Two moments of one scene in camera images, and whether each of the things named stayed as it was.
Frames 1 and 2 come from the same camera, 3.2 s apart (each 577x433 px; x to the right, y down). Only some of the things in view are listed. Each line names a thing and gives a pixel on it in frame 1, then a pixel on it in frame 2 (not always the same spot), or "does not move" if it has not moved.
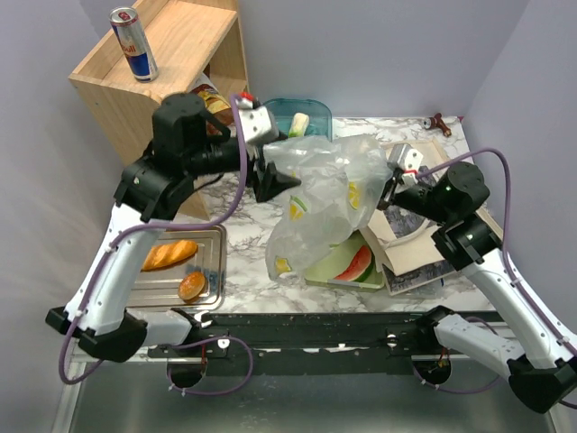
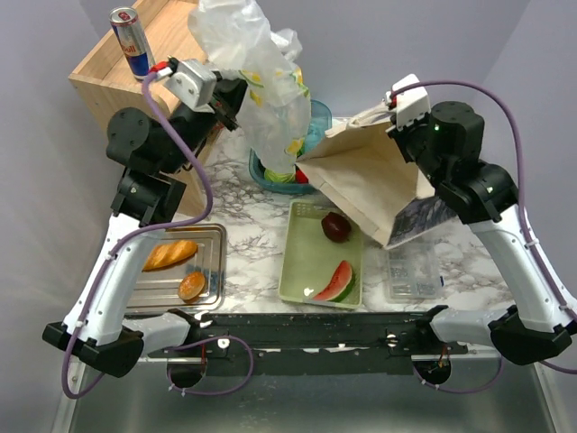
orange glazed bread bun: [192, 287] does not move
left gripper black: [273, 181] → [228, 97]
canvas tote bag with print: [406, 244] → [365, 170]
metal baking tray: [159, 288] does not move
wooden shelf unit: [187, 38] does not move
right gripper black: [389, 192] → [398, 134]
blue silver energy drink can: [134, 43] does not move
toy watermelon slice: [361, 268] → [341, 284]
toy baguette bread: [160, 255] does not move
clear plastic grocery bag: [342, 181] → [275, 108]
